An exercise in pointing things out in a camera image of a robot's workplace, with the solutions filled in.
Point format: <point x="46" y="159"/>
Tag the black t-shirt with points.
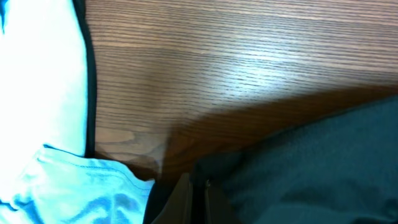
<point x="339" y="169"/>

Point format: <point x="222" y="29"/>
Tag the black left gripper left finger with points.
<point x="178" y="208"/>

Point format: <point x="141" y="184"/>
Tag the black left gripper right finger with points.
<point x="217" y="207"/>

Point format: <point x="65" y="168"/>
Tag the black garment under blue shirt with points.
<point x="80" y="9"/>

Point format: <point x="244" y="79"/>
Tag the light blue t-shirt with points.
<point x="45" y="176"/>

